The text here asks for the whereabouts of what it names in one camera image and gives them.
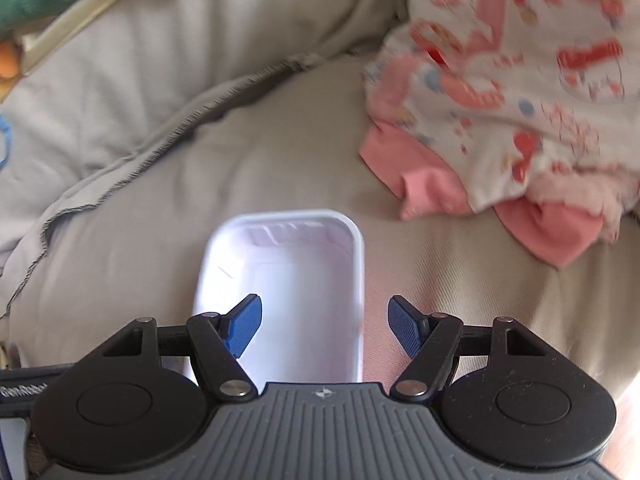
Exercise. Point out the beige fringed blanket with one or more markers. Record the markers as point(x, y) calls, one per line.
point(210, 25)

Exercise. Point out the rectangular plastic tray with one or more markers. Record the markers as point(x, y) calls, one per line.
point(300, 290)

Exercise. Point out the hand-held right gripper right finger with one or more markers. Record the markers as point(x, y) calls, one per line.
point(406, 330)

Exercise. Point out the cream cloth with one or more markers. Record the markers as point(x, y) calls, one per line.
point(85, 15)

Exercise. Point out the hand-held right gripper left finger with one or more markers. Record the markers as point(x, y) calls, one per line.
point(244, 327)

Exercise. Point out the pink printed garment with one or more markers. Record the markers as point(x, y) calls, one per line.
point(515, 100)

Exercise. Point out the small blue object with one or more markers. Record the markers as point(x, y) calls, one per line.
point(6, 127)

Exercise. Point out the small orange object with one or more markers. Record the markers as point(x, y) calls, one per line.
point(9, 60)

